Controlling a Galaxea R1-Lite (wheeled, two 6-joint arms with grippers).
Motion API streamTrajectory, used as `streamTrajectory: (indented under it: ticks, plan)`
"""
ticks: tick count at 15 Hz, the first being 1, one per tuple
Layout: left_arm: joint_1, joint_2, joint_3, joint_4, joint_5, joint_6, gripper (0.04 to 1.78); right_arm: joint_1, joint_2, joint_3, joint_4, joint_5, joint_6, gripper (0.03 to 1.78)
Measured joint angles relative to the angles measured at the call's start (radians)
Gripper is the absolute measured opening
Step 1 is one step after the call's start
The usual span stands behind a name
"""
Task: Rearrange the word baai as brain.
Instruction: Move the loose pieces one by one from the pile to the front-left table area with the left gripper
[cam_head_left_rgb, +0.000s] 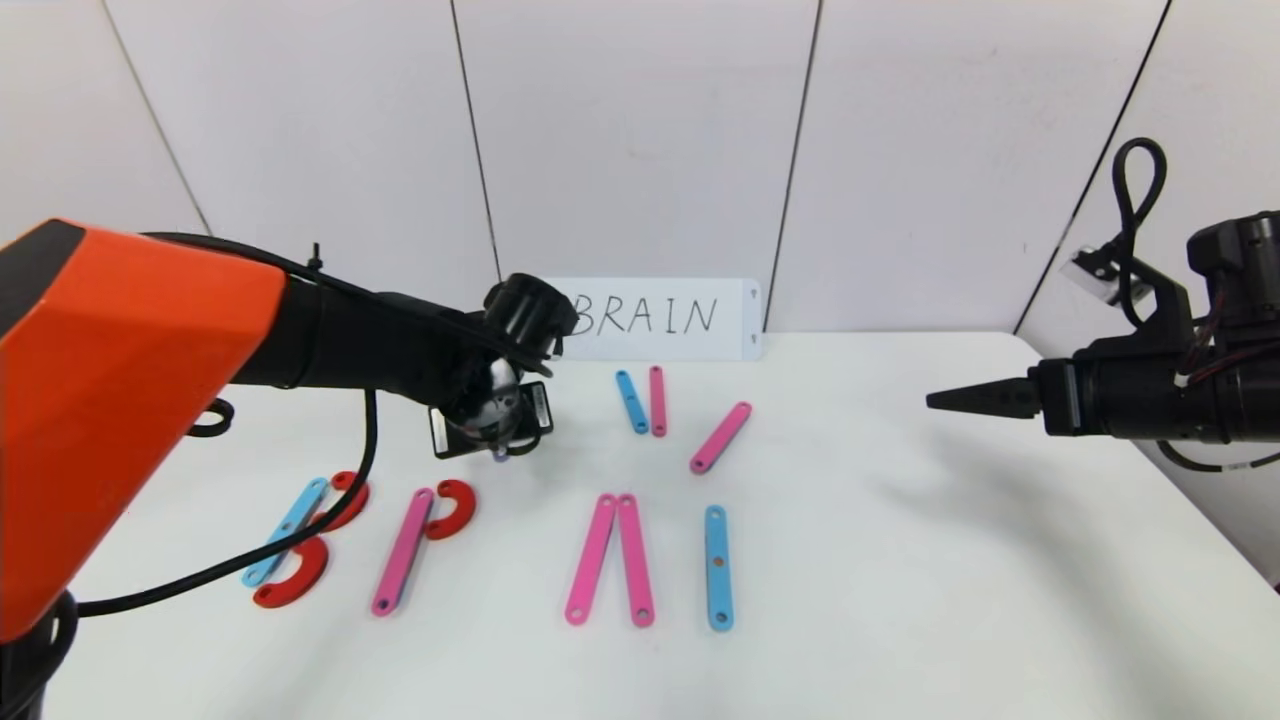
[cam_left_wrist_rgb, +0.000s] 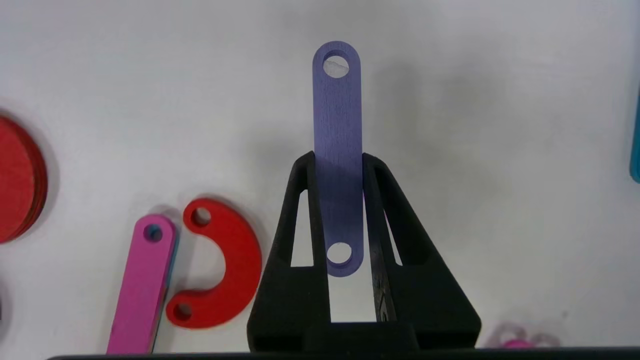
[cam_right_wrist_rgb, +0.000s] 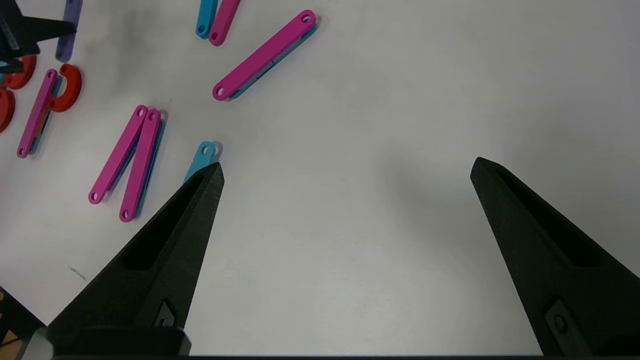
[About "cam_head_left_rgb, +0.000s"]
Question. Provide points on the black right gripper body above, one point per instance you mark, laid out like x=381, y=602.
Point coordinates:
x=1058, y=397

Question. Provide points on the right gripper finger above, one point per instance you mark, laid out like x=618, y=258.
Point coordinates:
x=1010, y=408
x=1013, y=391

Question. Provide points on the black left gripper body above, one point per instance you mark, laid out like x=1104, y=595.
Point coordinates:
x=537, y=408

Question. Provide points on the small red curved piece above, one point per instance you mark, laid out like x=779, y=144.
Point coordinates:
x=462, y=500

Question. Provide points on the long pink bar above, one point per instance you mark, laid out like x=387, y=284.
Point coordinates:
x=592, y=558
x=720, y=438
x=635, y=560
x=403, y=550

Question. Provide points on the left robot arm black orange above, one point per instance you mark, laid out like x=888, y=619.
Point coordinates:
x=120, y=400

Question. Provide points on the white BRAIN sign card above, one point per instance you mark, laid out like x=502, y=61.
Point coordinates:
x=680, y=345

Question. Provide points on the short blue bar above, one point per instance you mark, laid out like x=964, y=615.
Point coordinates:
x=632, y=403

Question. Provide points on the short pink bar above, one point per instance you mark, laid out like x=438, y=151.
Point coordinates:
x=657, y=403

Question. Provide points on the large red curved piece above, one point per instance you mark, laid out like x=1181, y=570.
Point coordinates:
x=355, y=495
x=305, y=582

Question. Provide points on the long blue bar orange dot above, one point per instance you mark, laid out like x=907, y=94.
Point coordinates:
x=718, y=590

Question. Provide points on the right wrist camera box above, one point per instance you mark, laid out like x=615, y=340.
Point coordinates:
x=1092, y=275

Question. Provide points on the black right camera bracket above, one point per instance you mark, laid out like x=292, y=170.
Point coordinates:
x=1170, y=315

